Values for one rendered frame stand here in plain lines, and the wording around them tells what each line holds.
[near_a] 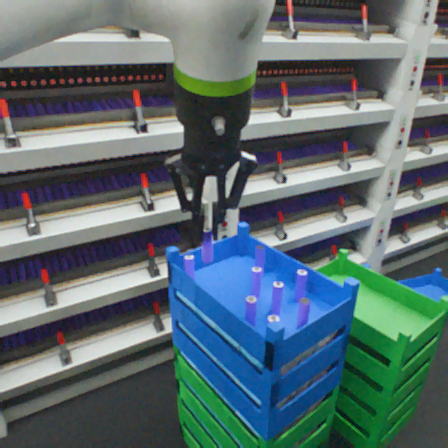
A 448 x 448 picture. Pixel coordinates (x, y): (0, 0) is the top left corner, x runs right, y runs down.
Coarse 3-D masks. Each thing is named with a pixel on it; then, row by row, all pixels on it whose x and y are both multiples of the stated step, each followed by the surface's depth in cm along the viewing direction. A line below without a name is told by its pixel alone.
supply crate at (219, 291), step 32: (224, 256) 84; (288, 256) 75; (192, 288) 68; (224, 288) 74; (288, 288) 74; (320, 288) 70; (352, 288) 62; (224, 320) 62; (256, 320) 65; (288, 320) 65; (320, 320) 59; (256, 352) 57; (288, 352) 56
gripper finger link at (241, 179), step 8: (248, 152) 54; (240, 168) 54; (248, 168) 53; (240, 176) 54; (248, 176) 54; (240, 184) 55; (232, 192) 58; (240, 192) 56; (232, 200) 58; (240, 200) 58; (232, 208) 59
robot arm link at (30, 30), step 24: (0, 0) 25; (24, 0) 26; (48, 0) 28; (72, 0) 30; (96, 0) 33; (120, 0) 35; (0, 24) 25; (24, 24) 27; (48, 24) 29; (72, 24) 32; (96, 24) 36; (120, 24) 39; (0, 48) 26; (24, 48) 30
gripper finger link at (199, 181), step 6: (204, 162) 50; (198, 168) 51; (204, 168) 51; (198, 174) 52; (204, 174) 52; (198, 180) 53; (204, 180) 53; (198, 186) 54; (192, 192) 58; (198, 192) 55; (192, 198) 58; (198, 198) 56; (198, 204) 57; (192, 210) 59; (198, 210) 58
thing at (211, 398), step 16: (176, 352) 83; (176, 368) 86; (192, 368) 86; (192, 384) 81; (208, 384) 82; (208, 400) 77; (224, 416) 73; (320, 416) 73; (240, 432) 69; (288, 432) 67; (304, 432) 71
